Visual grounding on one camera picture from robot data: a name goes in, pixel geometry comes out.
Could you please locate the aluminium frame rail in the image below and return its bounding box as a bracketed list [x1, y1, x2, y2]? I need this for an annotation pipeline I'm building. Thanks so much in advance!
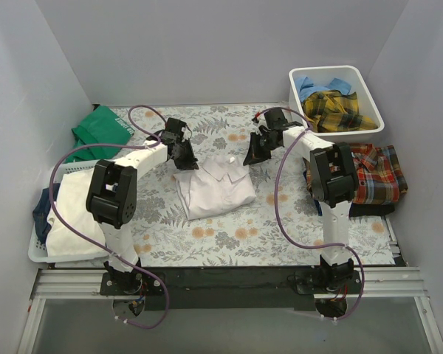
[31, 267, 428, 299]

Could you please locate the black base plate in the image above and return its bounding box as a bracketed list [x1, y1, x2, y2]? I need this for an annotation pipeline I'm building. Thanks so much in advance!
[100, 265, 367, 311]

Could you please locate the dark blue garment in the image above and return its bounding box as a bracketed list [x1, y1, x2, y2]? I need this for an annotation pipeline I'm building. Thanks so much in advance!
[32, 188, 52, 244]

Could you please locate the white laundry basket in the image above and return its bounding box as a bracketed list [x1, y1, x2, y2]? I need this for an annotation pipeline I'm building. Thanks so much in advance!
[28, 160, 109, 263]

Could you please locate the red plaid shirt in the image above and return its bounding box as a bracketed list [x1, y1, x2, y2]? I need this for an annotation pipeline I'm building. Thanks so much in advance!
[302, 142, 409, 207]

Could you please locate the white folded cloth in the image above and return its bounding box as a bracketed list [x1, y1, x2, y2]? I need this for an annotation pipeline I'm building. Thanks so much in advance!
[46, 169, 105, 257]

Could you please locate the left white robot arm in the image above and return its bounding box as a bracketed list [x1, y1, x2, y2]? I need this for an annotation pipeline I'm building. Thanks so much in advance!
[86, 118, 198, 295]

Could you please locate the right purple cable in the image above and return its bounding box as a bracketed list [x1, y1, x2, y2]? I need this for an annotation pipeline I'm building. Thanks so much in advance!
[254, 108, 366, 320]

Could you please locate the yellow plaid shirt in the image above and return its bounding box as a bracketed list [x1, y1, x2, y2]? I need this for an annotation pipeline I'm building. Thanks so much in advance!
[302, 91, 378, 133]

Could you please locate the floral table cloth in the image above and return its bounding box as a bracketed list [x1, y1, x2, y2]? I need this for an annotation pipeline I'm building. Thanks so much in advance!
[92, 103, 396, 267]

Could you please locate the white plastic bin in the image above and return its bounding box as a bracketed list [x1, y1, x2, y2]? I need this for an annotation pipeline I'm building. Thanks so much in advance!
[289, 65, 385, 142]

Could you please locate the white long sleeve shirt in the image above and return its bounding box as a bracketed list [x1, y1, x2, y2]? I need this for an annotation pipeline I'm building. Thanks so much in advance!
[174, 155, 256, 221]

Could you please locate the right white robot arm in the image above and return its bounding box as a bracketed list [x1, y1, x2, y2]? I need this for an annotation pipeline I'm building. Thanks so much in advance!
[244, 107, 359, 294]

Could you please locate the blue shirt in bin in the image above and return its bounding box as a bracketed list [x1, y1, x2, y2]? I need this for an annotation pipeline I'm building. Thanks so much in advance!
[294, 76, 351, 102]

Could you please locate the green shirt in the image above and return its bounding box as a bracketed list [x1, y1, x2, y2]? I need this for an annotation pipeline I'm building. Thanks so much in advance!
[65, 105, 134, 163]

